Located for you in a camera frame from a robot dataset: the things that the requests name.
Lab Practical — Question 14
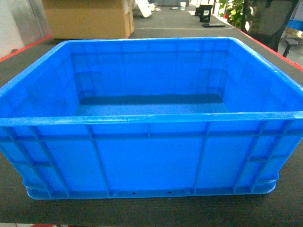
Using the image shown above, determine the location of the large blue plastic crate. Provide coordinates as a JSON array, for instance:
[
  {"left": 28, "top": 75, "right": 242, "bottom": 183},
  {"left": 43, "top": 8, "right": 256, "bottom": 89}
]
[{"left": 0, "top": 37, "right": 303, "bottom": 200}]

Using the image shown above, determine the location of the brown cardboard box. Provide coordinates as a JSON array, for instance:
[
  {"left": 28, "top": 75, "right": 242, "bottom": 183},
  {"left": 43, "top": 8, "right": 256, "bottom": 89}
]
[{"left": 42, "top": 0, "right": 134, "bottom": 39}]

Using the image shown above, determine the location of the black phone on table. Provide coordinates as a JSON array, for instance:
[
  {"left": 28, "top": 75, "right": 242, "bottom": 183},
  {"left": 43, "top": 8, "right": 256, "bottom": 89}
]
[{"left": 202, "top": 23, "right": 225, "bottom": 28}]

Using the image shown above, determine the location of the white plastic object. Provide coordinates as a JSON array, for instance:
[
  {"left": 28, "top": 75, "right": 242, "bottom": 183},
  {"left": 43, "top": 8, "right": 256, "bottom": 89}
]
[{"left": 135, "top": 0, "right": 155, "bottom": 18}]

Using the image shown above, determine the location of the white paper cup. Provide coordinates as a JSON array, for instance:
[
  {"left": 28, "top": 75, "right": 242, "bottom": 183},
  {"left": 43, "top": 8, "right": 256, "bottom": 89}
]
[{"left": 180, "top": 2, "right": 186, "bottom": 11}]

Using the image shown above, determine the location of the black container with label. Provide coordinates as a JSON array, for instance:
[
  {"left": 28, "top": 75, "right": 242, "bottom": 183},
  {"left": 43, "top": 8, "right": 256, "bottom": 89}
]
[{"left": 199, "top": 4, "right": 213, "bottom": 23}]

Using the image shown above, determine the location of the green potted plant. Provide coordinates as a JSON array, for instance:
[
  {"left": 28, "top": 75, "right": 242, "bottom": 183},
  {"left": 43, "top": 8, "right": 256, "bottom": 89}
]
[{"left": 219, "top": 0, "right": 244, "bottom": 29}]

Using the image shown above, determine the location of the black mesh office chair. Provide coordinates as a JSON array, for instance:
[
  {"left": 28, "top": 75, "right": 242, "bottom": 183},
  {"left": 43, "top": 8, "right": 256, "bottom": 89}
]
[{"left": 241, "top": 0, "right": 299, "bottom": 52}]

